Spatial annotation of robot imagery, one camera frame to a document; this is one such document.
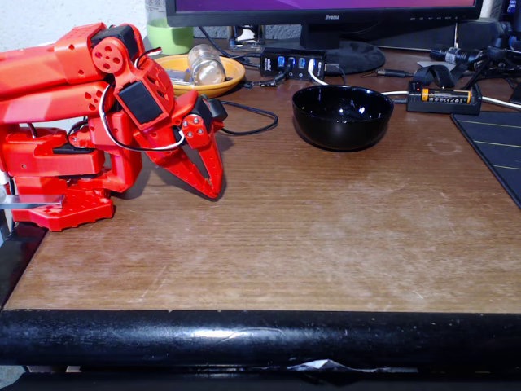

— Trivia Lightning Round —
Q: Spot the black battery charger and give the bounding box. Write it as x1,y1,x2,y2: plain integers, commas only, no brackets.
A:
406,80,484,116

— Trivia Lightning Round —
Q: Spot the clear glass jar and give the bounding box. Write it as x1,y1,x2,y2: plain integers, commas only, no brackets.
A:
186,43,227,86

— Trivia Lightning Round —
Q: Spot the white charger cable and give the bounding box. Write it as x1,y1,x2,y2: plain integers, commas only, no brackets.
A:
482,95,521,111

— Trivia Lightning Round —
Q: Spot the black flashlight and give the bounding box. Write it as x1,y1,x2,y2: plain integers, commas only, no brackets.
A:
430,44,484,66

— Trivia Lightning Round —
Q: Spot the black computer monitor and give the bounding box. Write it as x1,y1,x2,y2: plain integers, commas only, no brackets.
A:
164,0,484,75

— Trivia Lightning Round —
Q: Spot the green plastic cup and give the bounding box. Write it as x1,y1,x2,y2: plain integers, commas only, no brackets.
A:
145,0,195,55

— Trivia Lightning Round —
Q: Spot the white usb cable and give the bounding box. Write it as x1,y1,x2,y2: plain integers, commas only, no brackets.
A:
308,59,410,99

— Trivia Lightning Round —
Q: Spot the black hub plug cable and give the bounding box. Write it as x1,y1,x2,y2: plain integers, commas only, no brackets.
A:
242,67,291,89

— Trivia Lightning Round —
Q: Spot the yellow and black battery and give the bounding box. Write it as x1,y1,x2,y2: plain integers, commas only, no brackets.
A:
421,88,473,103

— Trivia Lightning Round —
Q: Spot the silver metal clamp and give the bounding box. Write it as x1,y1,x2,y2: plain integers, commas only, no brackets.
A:
0,194,66,211

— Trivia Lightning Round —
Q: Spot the black audio plug cable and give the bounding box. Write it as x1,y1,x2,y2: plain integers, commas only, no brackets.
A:
361,68,415,79

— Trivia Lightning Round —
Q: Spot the black usb hub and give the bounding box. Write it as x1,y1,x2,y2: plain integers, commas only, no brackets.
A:
260,47,326,81

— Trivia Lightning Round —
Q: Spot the black speaker box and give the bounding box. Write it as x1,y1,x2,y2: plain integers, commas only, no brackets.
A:
455,18,504,50

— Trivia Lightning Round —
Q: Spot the torn silver tape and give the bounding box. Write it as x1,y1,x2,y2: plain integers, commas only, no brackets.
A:
287,358,420,374

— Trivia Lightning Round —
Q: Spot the black glossy bowl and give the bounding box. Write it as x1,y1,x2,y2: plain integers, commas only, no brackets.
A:
291,84,395,152

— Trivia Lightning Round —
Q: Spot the black strap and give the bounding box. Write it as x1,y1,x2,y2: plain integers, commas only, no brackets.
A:
414,64,458,90

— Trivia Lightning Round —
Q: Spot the white gripper servo wire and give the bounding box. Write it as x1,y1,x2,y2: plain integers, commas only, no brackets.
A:
99,48,187,152

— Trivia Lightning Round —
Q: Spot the black tripod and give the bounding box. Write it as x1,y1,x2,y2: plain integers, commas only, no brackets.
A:
467,20,521,90

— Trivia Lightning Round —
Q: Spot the black mat with yellow lines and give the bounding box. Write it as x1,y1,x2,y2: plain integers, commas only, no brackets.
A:
450,110,521,209

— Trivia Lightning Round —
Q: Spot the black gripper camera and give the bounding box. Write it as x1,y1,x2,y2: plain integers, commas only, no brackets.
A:
195,95,228,134

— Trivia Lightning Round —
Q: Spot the black camera cable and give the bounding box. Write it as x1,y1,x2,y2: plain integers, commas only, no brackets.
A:
219,100,279,136

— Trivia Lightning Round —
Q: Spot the small metal tin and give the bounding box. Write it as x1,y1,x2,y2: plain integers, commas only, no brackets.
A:
164,68,192,86

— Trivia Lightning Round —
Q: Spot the orange ceramic dish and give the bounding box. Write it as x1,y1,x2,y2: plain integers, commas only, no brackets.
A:
154,54,246,99

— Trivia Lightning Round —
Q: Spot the black padded table edge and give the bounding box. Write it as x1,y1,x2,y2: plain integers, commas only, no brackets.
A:
0,309,521,367

